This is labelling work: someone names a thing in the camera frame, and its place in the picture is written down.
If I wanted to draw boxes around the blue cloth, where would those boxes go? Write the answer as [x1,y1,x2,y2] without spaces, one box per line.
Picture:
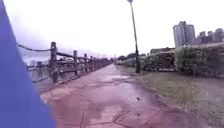
[0,0,57,128]

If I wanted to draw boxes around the tall grey buildings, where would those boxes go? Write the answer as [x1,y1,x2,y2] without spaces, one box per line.
[172,20,224,48]

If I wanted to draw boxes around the tall street lamp pole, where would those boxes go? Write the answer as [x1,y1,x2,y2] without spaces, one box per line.
[126,0,141,74]

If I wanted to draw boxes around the wooden post fence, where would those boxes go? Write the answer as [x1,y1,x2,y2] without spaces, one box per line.
[16,41,113,84]

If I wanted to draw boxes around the green hedge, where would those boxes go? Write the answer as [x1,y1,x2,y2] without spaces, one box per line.
[117,43,224,78]

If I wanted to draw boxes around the grass verge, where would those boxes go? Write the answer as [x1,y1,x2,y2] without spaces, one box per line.
[116,64,224,128]

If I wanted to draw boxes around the red paved path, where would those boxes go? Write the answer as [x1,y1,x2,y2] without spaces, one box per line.
[39,63,214,128]

